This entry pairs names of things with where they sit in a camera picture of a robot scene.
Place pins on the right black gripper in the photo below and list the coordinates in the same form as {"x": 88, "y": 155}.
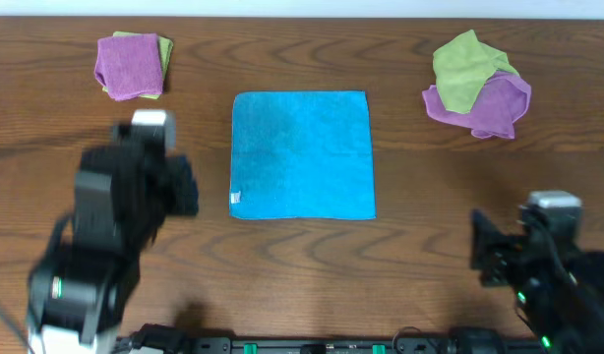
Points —
{"x": 492, "y": 252}

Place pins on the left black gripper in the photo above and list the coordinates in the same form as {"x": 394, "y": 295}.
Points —
{"x": 185, "y": 173}

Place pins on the blue microfiber cloth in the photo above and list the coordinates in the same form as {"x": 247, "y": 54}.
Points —
{"x": 302, "y": 154}

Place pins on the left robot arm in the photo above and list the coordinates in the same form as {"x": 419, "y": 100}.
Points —
{"x": 79, "y": 289}

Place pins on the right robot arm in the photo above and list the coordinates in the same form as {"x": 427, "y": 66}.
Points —
{"x": 558, "y": 286}

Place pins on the folded purple cloth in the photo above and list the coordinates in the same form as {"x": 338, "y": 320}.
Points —
{"x": 130, "y": 66}

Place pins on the folded green cloth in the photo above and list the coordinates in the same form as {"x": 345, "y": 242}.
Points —
{"x": 164, "y": 51}

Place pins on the crumpled purple cloth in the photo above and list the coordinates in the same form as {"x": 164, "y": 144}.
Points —
{"x": 504, "y": 99}

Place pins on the crumpled green cloth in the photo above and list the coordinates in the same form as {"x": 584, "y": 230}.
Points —
{"x": 462, "y": 68}

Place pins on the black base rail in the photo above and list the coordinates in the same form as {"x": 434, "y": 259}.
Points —
{"x": 159, "y": 339}

